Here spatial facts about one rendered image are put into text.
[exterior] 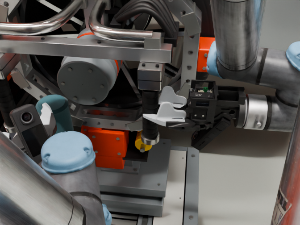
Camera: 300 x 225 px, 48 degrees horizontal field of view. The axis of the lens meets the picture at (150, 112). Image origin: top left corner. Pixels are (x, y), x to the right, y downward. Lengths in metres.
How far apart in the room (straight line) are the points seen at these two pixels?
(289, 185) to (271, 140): 1.74
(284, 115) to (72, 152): 0.44
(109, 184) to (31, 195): 1.06
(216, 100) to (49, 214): 0.43
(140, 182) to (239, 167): 0.61
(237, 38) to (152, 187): 0.94
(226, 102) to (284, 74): 0.12
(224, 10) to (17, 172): 0.31
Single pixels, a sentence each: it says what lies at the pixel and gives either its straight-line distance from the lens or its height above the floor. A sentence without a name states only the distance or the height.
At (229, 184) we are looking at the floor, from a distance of 1.71.
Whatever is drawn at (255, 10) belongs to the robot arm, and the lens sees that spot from 0.47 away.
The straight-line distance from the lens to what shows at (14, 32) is 0.75.
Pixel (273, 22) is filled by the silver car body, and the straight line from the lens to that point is 1.15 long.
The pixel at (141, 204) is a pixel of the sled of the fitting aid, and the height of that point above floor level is 0.16.
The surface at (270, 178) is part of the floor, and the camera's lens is 1.79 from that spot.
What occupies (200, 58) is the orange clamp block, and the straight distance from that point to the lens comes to 0.90.
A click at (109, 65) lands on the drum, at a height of 0.88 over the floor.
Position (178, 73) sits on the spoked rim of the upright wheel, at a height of 0.75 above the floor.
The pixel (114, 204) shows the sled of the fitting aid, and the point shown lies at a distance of 1.43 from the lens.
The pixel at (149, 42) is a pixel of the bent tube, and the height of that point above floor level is 0.99.
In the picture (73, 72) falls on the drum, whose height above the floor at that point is 0.88.
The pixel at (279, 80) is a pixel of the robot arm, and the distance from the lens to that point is 0.68.
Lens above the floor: 1.30
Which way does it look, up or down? 39 degrees down
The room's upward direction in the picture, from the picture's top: straight up
